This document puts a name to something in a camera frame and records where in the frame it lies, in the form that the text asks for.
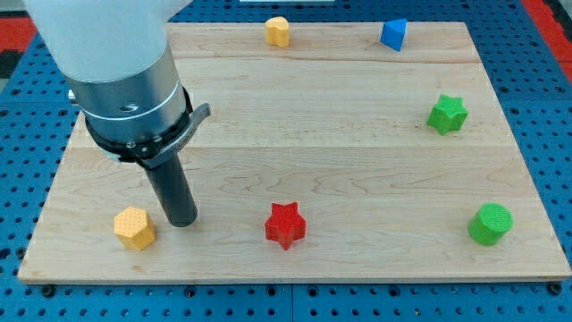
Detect yellow heart block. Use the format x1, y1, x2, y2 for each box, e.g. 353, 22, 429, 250
265, 16, 290, 47

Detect blue triangle block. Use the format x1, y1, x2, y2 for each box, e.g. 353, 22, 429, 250
380, 19, 408, 51

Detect yellow hexagon block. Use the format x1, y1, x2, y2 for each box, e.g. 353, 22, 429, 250
114, 207, 156, 250

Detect green star block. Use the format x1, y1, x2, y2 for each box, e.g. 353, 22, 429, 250
426, 94, 468, 135

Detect light wooden board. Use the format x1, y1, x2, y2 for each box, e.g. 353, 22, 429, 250
18, 22, 571, 284

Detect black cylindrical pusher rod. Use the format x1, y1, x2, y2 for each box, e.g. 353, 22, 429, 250
145, 155, 198, 227

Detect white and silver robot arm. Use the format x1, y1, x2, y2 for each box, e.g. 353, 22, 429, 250
24, 0, 211, 227

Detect black clamp with silver lever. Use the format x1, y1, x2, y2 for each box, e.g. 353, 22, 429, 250
85, 92, 211, 169

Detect green cylinder block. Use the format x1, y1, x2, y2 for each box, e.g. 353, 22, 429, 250
467, 202, 514, 246

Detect red star block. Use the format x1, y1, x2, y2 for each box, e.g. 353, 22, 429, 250
265, 202, 307, 250

